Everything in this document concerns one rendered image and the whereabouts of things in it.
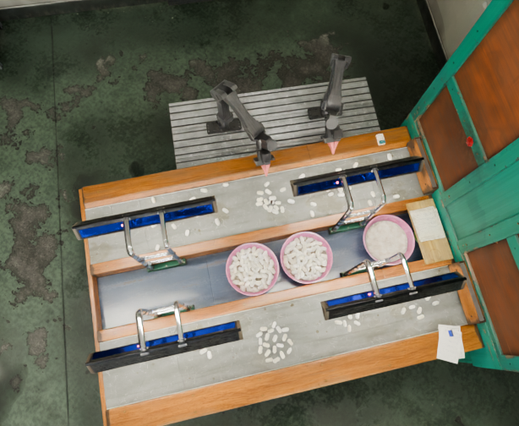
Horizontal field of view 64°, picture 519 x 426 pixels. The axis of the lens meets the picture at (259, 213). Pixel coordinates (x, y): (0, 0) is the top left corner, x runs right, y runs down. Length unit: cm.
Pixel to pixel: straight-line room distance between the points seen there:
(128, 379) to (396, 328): 131
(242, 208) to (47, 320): 157
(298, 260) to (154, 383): 90
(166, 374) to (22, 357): 129
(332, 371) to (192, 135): 146
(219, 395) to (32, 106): 256
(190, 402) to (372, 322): 94
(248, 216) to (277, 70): 161
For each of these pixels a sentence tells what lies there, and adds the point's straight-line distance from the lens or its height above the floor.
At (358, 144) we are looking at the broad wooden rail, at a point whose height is 76.
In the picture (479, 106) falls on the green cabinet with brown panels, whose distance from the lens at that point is 200.
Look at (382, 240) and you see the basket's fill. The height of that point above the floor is 73.
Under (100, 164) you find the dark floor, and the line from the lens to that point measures 328.
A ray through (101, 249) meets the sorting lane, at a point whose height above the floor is 74.
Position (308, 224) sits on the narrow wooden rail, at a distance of 218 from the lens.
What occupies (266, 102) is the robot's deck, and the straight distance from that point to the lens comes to 255.
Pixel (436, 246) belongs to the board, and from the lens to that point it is 233.
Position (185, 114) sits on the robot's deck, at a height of 67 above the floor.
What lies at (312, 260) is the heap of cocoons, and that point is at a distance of 218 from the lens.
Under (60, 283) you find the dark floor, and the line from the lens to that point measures 313.
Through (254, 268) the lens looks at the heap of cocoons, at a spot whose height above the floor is 73.
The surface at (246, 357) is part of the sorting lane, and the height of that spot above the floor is 74.
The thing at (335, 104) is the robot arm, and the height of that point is 105.
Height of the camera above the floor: 285
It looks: 74 degrees down
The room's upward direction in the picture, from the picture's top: 6 degrees clockwise
